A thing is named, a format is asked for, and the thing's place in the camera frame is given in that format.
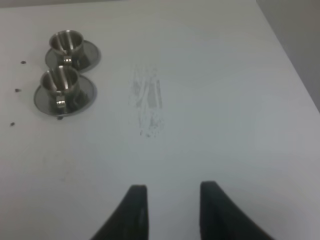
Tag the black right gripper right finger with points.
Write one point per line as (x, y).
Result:
(221, 219)

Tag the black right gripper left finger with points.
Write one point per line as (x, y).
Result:
(130, 220)

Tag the near stainless steel saucer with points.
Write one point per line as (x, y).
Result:
(86, 97)

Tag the near stainless steel teacup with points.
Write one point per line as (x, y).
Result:
(62, 85)

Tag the stainless steel teacup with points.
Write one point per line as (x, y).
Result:
(68, 47)
(62, 85)

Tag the far stainless steel teacup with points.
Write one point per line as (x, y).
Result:
(68, 47)

